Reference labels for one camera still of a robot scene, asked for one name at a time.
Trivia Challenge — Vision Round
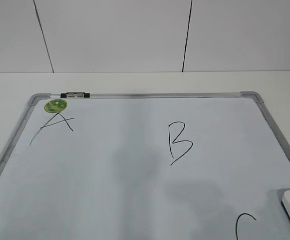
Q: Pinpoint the green round magnet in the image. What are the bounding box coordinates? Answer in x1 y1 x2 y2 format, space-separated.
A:
44 99 68 114

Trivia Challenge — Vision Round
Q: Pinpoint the white board with aluminium frame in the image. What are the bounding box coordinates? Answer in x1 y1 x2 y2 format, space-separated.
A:
0 91 290 240

